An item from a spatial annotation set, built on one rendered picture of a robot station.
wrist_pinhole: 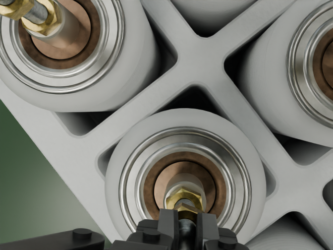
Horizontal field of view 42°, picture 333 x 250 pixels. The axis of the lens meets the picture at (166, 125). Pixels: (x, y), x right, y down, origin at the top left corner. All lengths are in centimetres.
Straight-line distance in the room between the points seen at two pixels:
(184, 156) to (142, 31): 8
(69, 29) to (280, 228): 22
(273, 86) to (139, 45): 8
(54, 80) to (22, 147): 28
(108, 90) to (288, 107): 10
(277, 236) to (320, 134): 11
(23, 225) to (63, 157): 23
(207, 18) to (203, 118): 12
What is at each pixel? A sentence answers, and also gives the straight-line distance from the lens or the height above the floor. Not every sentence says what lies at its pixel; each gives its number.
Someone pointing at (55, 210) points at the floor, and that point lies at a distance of 53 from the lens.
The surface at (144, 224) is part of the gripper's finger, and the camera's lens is 15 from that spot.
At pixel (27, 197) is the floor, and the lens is 54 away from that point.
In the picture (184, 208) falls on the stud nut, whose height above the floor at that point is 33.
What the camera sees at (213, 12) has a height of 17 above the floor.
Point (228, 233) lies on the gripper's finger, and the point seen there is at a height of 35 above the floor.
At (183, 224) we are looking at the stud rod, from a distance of 16.
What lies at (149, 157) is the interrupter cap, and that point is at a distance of 25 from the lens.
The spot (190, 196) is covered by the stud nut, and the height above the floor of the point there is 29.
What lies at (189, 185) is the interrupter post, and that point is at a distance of 22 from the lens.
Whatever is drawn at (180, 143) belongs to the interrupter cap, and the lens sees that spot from 25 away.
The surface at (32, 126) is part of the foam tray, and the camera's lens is 34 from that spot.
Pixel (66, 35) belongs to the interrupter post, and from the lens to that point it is 24.
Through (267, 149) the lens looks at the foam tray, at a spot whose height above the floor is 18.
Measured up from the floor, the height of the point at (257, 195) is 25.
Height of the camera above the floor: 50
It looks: 87 degrees down
